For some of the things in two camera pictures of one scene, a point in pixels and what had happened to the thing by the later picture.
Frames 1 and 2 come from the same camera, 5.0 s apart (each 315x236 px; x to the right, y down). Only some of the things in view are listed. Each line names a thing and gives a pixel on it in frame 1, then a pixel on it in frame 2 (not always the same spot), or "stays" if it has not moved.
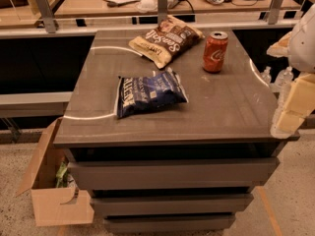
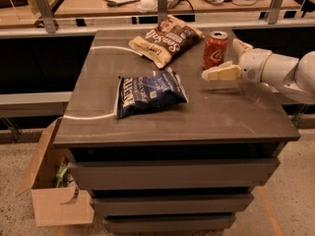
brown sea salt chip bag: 168,37 stays
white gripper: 304,44 to 252,65
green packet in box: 61,176 stays
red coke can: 215,52 stays
